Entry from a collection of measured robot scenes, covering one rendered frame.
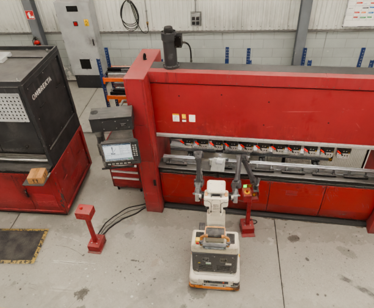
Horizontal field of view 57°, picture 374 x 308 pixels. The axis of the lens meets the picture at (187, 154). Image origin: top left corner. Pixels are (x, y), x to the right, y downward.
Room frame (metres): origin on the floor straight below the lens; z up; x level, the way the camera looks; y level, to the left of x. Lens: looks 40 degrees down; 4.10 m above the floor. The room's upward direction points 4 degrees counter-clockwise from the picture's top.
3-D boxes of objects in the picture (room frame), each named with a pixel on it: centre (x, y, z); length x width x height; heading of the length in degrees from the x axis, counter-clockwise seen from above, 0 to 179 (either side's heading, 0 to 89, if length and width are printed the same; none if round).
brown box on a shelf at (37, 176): (3.44, 2.05, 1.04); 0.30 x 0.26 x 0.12; 82
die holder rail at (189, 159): (3.74, 0.09, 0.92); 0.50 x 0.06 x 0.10; 78
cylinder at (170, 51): (3.86, 0.05, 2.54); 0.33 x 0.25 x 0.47; 78
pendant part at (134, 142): (3.38, 0.82, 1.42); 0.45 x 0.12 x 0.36; 92
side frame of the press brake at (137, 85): (4.00, 0.47, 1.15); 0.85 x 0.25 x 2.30; 168
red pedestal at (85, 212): (3.01, 1.37, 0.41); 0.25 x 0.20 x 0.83; 168
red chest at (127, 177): (4.28, 0.95, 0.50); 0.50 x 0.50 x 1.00; 78
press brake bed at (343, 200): (3.45, -1.07, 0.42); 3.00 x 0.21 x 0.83; 78
